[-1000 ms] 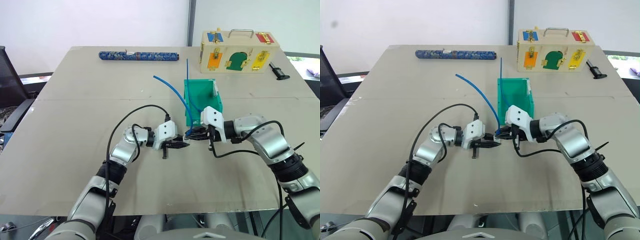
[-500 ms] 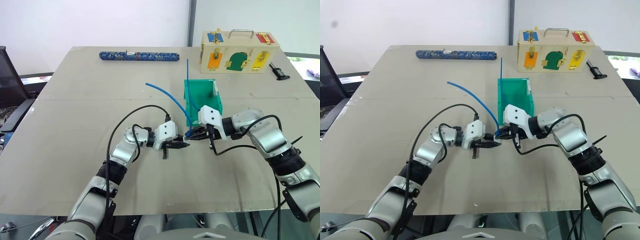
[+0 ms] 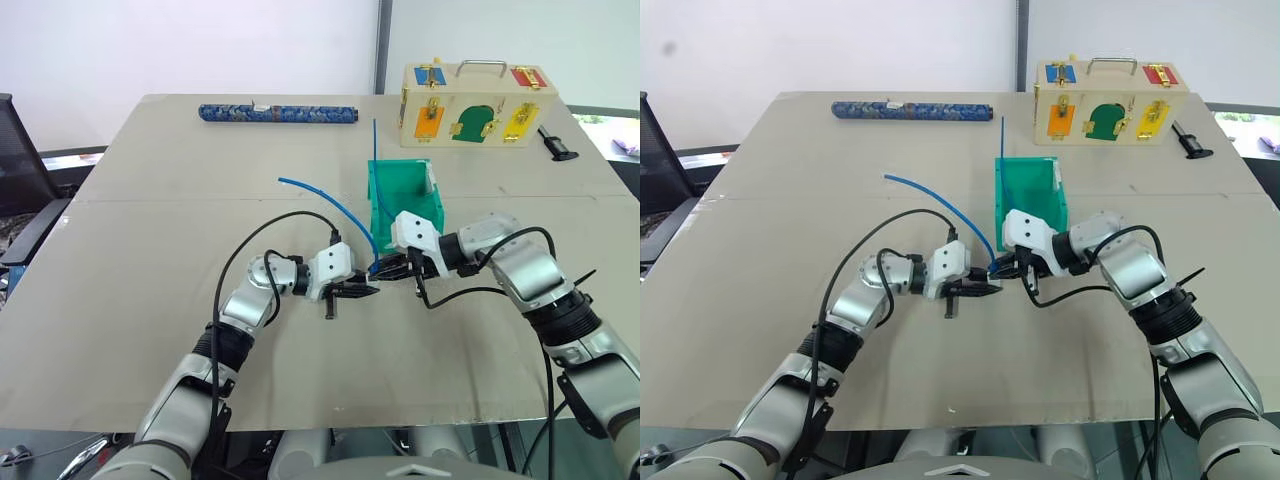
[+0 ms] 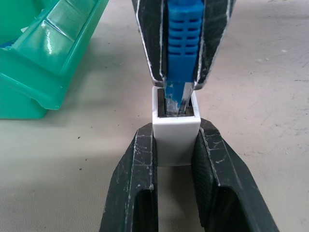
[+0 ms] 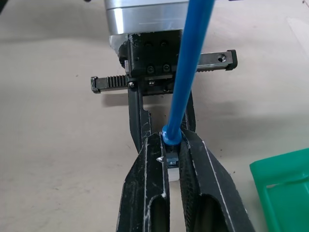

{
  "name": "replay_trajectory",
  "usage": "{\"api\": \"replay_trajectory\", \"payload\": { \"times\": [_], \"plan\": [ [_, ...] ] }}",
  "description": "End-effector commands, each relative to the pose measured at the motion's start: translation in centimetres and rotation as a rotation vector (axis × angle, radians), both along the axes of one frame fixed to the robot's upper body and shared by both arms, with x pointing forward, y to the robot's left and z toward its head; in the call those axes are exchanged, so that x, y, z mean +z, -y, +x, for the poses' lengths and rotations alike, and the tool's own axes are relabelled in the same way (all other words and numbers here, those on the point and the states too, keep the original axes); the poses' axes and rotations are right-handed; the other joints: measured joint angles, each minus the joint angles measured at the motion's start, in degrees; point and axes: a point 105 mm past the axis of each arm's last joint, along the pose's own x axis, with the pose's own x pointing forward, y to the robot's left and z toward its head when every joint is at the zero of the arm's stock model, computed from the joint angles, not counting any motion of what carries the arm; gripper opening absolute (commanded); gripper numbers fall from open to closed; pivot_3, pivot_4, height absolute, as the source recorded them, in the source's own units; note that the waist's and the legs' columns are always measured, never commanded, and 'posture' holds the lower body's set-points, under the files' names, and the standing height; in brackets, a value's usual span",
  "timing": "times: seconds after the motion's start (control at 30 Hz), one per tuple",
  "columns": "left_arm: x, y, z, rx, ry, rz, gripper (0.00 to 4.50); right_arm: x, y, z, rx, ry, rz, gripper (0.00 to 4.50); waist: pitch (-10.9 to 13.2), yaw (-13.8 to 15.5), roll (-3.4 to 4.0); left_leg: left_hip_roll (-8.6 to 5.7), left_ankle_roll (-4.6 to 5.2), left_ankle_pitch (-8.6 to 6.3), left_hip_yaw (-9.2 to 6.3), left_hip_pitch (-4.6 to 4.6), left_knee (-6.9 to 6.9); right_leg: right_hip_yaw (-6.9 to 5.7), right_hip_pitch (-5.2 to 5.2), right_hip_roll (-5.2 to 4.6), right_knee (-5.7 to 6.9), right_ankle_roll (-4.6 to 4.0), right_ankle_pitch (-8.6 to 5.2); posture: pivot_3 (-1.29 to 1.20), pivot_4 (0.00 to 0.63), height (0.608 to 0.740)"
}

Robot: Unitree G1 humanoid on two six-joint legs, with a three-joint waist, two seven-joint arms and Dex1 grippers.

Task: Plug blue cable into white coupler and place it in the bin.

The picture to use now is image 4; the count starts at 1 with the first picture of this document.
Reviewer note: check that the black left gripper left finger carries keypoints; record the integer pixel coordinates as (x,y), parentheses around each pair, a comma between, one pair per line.
(131,174)

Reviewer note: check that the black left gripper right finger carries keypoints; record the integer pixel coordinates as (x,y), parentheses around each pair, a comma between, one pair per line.
(217,174)

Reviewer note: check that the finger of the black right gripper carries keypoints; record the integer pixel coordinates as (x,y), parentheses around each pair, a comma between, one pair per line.
(150,29)
(213,29)

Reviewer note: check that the white coupler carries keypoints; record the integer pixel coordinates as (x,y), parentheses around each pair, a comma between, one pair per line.
(173,140)

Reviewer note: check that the green plastic bin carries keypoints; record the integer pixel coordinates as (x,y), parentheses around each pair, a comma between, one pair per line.
(36,72)

